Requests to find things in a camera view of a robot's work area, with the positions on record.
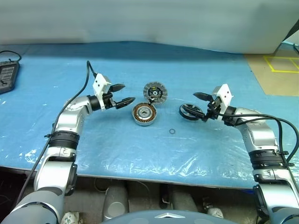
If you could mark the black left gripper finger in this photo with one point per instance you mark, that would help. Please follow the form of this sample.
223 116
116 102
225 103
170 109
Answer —
126 102
118 88

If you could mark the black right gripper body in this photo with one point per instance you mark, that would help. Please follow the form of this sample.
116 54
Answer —
213 108

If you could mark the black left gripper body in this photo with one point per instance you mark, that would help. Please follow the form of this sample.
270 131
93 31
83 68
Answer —
108 100

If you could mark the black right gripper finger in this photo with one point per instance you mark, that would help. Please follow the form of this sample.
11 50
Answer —
198 113
202 95

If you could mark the black motor rotor wheel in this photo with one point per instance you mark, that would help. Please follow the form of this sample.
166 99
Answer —
184 116

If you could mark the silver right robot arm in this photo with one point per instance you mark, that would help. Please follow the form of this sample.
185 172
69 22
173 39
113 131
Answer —
257 130

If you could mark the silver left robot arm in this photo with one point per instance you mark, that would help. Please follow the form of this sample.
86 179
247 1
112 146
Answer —
70 116

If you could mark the motor stator with copper windings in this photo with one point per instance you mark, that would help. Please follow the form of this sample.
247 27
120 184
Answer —
140 119

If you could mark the silver motor end cap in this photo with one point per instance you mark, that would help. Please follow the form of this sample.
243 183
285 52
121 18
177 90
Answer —
161 93

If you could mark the blue foam table mat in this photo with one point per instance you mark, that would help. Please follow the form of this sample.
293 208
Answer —
70 81

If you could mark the white backdrop board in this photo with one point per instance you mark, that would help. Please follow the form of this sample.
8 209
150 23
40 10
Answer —
140 21

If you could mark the yellow tape marking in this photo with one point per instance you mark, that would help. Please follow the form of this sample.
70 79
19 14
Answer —
268 62

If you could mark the grey rounded cylinder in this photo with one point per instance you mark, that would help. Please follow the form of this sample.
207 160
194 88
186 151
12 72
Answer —
182 198
115 200

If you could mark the black box device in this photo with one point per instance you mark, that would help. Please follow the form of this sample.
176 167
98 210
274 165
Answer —
7 77

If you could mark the grey robot torso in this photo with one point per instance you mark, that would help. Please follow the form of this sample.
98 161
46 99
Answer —
161 217

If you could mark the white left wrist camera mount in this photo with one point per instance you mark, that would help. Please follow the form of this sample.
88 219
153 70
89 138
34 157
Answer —
100 84

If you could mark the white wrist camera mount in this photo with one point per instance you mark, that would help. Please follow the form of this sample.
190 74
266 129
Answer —
100 84
225 93

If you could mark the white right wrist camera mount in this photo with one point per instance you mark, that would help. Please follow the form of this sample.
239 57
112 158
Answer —
225 93

